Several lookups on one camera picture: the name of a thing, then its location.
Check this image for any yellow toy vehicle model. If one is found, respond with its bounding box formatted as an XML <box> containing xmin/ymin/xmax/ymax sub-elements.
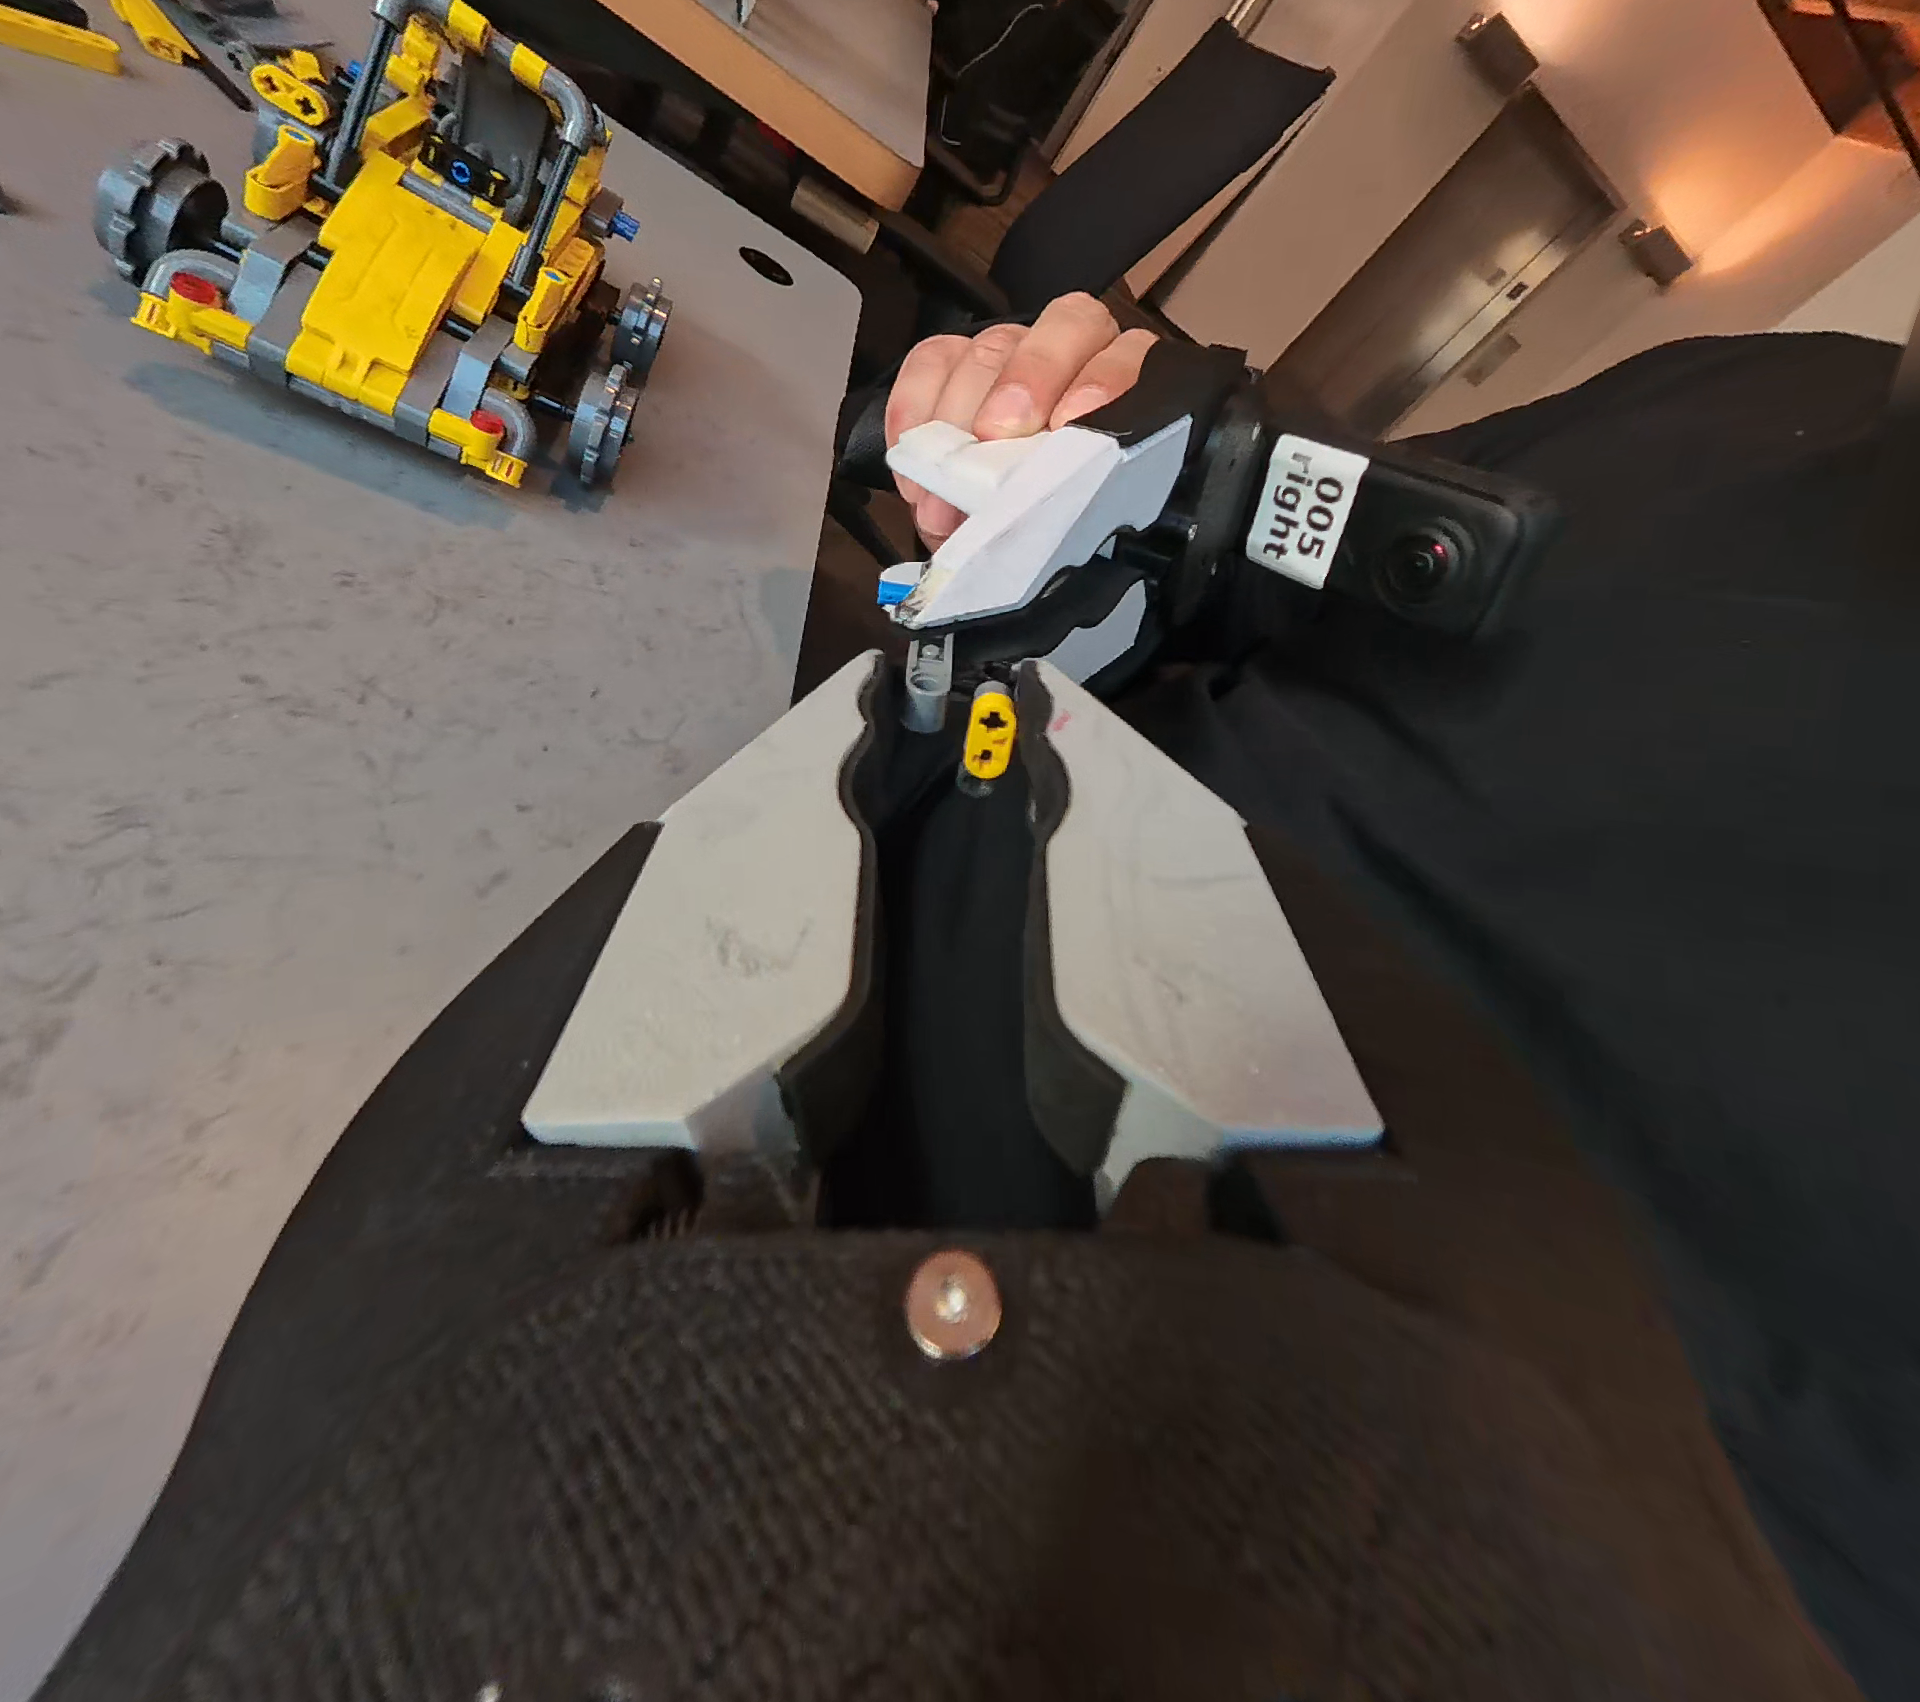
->
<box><xmin>93</xmin><ymin>0</ymin><xmax>673</xmax><ymax>488</ymax></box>

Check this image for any person's black clothing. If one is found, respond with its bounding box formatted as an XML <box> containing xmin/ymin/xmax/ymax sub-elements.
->
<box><xmin>1109</xmin><ymin>329</ymin><xmax>1920</xmax><ymax>1702</ymax></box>

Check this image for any pile of building pieces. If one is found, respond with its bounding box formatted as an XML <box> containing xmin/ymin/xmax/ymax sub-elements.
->
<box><xmin>0</xmin><ymin>0</ymin><xmax>325</xmax><ymax>108</ymax></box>

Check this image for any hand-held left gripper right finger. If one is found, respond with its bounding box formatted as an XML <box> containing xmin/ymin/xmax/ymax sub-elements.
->
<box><xmin>1020</xmin><ymin>658</ymin><xmax>1383</xmax><ymax>1208</ymax></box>

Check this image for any grey door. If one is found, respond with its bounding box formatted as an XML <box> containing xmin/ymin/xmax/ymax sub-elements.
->
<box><xmin>1277</xmin><ymin>83</ymin><xmax>1623</xmax><ymax>432</ymax></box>

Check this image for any grey gear rack piece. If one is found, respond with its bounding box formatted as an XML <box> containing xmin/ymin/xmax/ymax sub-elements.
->
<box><xmin>875</xmin><ymin>562</ymin><xmax>960</xmax><ymax>738</ymax></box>

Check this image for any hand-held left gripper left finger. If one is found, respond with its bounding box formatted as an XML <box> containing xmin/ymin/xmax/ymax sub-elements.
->
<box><xmin>523</xmin><ymin>649</ymin><xmax>886</xmax><ymax>1173</ymax></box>

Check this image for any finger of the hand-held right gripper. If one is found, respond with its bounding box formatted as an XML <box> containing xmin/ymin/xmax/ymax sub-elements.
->
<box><xmin>943</xmin><ymin>568</ymin><xmax>1157</xmax><ymax>699</ymax></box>
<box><xmin>912</xmin><ymin>415</ymin><xmax>1197</xmax><ymax>624</ymax></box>

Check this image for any black strap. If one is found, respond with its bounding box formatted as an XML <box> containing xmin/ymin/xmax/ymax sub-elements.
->
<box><xmin>990</xmin><ymin>20</ymin><xmax>1334</xmax><ymax>308</ymax></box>

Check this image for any person's right hand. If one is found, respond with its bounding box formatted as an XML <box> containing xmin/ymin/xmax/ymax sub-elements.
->
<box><xmin>886</xmin><ymin>291</ymin><xmax>1163</xmax><ymax>541</ymax></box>

